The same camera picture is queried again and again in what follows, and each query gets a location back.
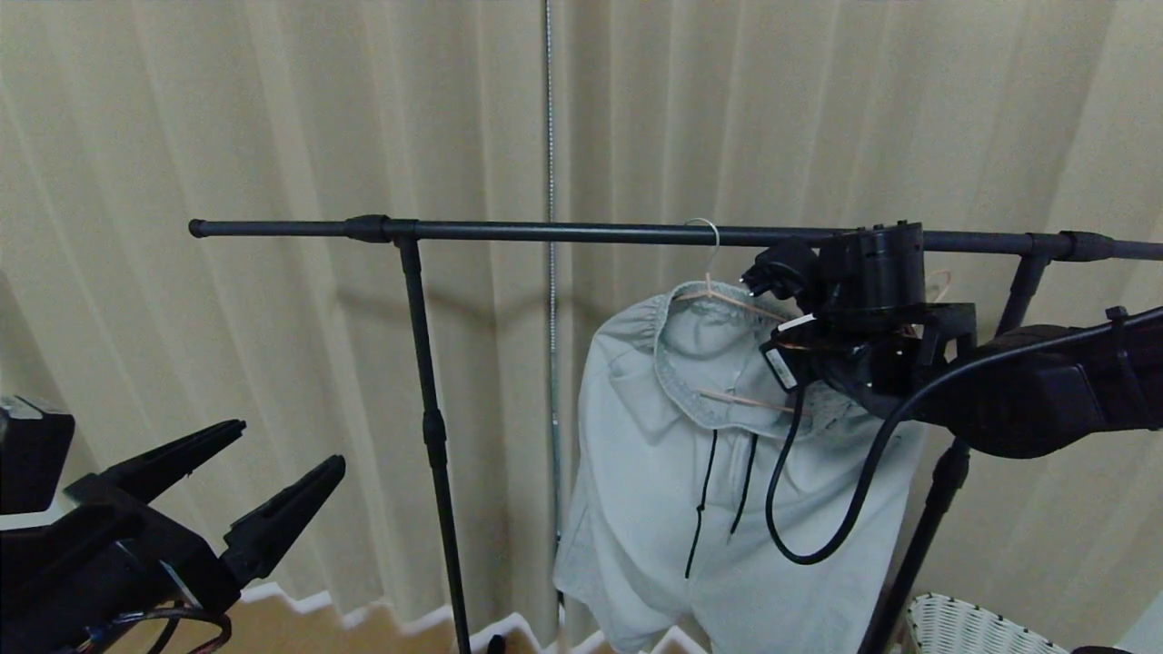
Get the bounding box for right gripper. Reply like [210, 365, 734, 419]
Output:
[759, 313, 910, 401]

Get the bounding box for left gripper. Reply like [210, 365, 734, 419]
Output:
[0, 420, 347, 654]

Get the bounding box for pale grey shorts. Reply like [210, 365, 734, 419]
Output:
[552, 280, 928, 654]

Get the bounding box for black clothes rack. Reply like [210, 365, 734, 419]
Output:
[188, 214, 1163, 654]

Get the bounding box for white laundry basket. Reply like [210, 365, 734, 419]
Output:
[904, 593, 1132, 654]

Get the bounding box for beige curtain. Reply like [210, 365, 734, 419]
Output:
[0, 0, 1163, 648]

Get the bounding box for silver curtain wand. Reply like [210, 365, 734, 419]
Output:
[542, 0, 566, 654]

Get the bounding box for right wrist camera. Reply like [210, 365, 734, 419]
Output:
[741, 238, 823, 301]

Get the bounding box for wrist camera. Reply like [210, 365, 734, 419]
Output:
[741, 238, 823, 301]
[0, 395, 75, 514]

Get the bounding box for black cable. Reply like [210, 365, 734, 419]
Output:
[764, 304, 1163, 566]

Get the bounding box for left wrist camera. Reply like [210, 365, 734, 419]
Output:
[0, 395, 75, 514]

